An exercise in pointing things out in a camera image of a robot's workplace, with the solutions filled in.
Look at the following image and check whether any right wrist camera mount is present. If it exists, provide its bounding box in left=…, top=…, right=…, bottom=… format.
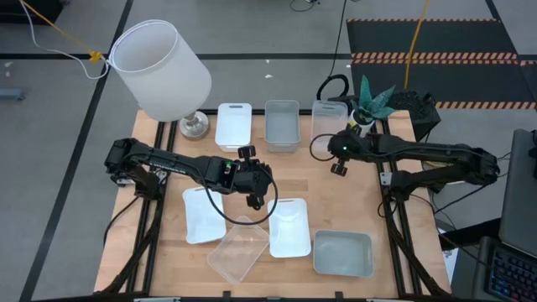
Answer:
left=359, top=133, right=383, bottom=163

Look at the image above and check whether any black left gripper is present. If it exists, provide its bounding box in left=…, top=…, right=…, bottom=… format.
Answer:
left=232, top=145, right=274, bottom=211

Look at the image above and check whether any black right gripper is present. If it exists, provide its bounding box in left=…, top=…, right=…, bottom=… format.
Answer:
left=326, top=125, right=370, bottom=177

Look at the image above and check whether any yellow cable with connector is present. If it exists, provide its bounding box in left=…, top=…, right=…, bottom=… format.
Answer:
left=18, top=0, right=104, bottom=64

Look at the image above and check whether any white shade table lamp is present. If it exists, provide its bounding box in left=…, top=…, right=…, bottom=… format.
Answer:
left=107, top=18, right=213, bottom=142

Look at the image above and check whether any clear plastic basket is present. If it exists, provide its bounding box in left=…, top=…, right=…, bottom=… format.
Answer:
left=310, top=100, right=349, bottom=159
left=206, top=215, right=270, bottom=285

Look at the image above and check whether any white printed paper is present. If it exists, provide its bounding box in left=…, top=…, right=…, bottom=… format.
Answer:
left=435, top=228, right=459, bottom=286

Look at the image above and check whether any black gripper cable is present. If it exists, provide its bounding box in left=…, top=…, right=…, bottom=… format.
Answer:
left=196, top=162, right=279, bottom=227
left=309, top=133, right=336, bottom=163

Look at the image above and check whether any black arm base cable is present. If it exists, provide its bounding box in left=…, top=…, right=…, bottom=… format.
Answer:
left=103, top=195, right=142, bottom=248
left=431, top=183, right=492, bottom=216

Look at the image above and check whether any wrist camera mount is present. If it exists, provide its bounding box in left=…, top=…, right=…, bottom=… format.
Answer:
left=359, top=133, right=383, bottom=163
left=216, top=158, right=239, bottom=194

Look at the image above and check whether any black hanging cable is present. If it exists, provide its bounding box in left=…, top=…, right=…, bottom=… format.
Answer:
left=315, top=0, right=352, bottom=102

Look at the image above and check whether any potted plant white pot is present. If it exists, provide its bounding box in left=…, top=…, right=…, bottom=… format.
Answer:
left=347, top=74, right=398, bottom=138

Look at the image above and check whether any white plastic basket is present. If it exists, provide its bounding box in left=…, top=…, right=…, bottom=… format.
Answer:
left=267, top=197, right=313, bottom=258
left=215, top=102, right=253, bottom=153
left=182, top=186, right=227, bottom=245

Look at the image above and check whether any black mesh box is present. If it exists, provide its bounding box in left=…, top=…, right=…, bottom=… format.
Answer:
left=385, top=89, right=442, bottom=143

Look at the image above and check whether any gray plastic basket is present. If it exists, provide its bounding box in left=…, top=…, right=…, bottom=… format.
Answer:
left=313, top=229, right=375, bottom=279
left=263, top=99, right=301, bottom=154

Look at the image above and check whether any black aluminium extrusion frame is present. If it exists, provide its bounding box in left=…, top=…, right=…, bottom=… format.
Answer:
left=94, top=107, right=453, bottom=302

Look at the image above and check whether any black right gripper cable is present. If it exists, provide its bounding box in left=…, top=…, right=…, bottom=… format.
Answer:
left=309, top=133, right=336, bottom=163

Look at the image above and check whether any black hazard-striped floor mat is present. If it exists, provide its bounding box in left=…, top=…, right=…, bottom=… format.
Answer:
left=346, top=18, right=537, bottom=111

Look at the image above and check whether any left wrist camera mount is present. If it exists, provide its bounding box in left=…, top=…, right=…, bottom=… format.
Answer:
left=216, top=158, right=239, bottom=194

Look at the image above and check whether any gray floor block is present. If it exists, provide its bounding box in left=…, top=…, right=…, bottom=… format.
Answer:
left=0, top=87, right=26, bottom=102

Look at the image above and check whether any yellow hanging cable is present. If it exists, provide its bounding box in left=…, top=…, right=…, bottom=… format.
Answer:
left=404, top=0, right=432, bottom=91

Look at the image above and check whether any gray laptop backlit keyboard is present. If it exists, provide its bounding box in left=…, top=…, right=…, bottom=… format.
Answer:
left=472, top=128, right=537, bottom=302

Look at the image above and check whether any black cabinet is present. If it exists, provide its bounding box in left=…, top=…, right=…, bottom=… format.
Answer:
left=0, top=0, right=64, bottom=25

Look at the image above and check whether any white lamp cord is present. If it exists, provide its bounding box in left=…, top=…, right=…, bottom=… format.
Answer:
left=18, top=0, right=111, bottom=81

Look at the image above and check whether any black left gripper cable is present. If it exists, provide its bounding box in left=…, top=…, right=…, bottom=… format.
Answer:
left=196, top=162, right=279, bottom=227

